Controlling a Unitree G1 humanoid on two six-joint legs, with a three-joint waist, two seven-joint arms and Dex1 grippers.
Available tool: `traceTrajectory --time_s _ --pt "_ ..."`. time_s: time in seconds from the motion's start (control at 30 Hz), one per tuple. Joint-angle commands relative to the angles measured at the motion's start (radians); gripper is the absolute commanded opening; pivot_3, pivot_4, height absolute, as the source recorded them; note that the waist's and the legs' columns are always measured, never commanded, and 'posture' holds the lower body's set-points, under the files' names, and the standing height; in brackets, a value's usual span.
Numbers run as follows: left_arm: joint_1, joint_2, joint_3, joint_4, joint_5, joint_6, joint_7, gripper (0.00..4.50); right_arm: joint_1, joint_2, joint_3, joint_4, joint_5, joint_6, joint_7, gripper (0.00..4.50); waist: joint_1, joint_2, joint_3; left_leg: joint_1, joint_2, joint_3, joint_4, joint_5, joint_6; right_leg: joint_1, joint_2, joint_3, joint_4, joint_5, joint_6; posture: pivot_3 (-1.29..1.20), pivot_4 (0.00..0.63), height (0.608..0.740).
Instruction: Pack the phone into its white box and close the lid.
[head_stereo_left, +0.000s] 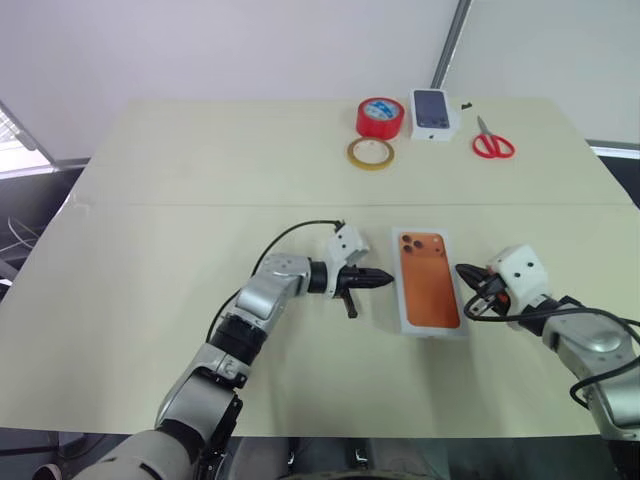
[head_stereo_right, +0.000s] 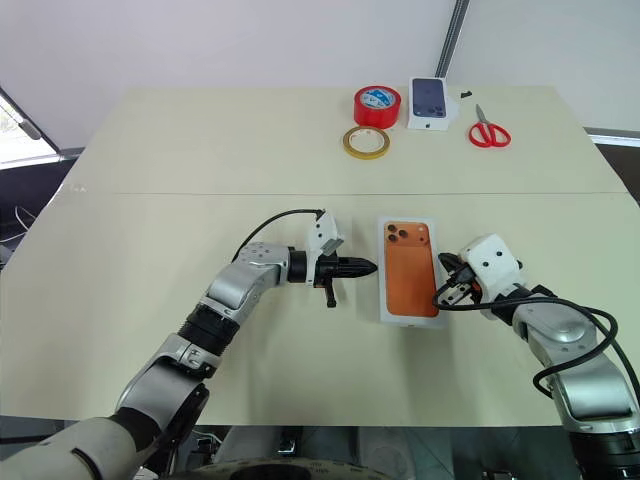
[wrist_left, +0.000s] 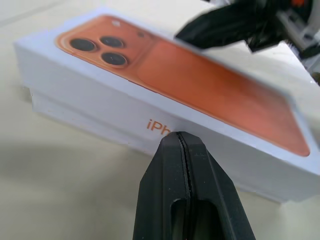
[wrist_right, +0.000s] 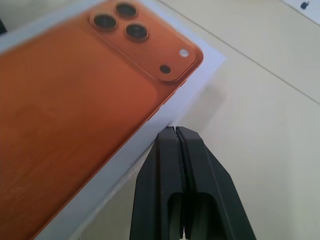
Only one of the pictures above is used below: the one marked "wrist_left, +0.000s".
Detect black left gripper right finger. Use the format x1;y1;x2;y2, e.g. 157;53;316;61
177;131;257;240

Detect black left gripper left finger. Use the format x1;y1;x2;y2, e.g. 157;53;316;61
131;131;193;240

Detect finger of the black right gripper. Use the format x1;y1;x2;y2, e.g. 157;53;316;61
246;29;280;55
174;0;279;50

